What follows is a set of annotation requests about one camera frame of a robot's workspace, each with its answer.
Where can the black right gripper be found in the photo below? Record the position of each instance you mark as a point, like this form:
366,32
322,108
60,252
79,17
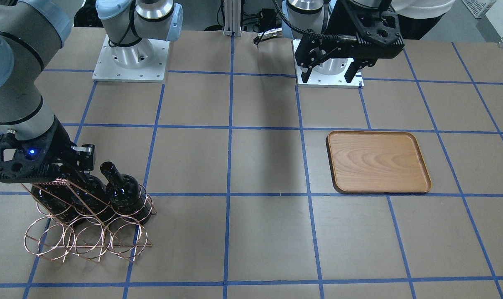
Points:
61,143

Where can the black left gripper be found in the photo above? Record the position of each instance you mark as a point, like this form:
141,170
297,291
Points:
342,25

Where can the dark wine bottle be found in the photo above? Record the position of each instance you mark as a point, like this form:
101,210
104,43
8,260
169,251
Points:
92,198
127,196

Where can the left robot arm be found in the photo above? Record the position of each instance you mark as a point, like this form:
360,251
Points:
299,15

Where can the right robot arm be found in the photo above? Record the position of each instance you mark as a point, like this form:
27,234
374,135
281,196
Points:
33,31

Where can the dark wine bottle far end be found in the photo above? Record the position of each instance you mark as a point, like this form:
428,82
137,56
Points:
57,199

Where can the wooden tray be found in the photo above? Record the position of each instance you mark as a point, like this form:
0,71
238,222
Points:
377,162

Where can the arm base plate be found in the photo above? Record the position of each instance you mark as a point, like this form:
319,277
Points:
330,74
145,62

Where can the copper wire bottle basket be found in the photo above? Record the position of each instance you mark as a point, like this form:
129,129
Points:
86,237

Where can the aluminium frame post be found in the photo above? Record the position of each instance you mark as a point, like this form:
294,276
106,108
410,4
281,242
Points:
232,17

